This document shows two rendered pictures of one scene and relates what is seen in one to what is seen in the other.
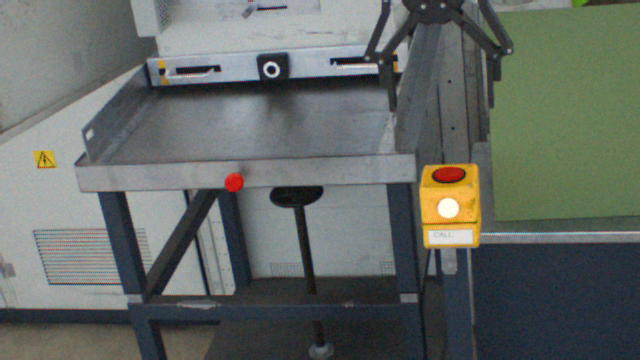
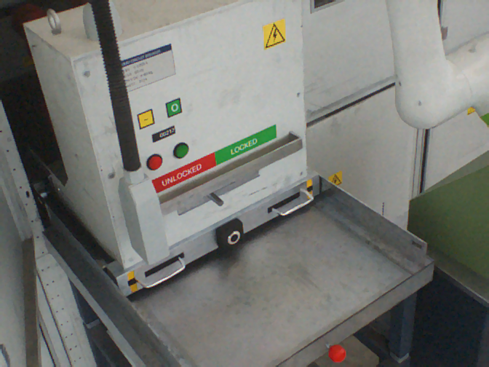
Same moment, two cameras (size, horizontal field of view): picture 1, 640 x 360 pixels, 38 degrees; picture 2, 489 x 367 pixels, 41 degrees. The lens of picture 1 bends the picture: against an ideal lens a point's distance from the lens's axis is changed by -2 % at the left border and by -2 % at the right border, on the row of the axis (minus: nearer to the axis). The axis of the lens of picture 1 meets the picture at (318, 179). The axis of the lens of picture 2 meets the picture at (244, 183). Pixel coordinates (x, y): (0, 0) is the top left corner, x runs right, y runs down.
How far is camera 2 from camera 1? 135 cm
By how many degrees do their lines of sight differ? 41
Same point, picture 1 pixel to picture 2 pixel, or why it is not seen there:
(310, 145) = (355, 290)
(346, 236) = not seen: hidden behind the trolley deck
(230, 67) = (192, 250)
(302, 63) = (248, 221)
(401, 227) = (410, 314)
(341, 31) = (273, 183)
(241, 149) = (311, 322)
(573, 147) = not seen: outside the picture
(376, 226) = not seen: hidden behind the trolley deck
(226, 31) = (185, 221)
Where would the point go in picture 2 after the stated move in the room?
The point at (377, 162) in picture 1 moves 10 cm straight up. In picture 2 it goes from (412, 280) to (416, 245)
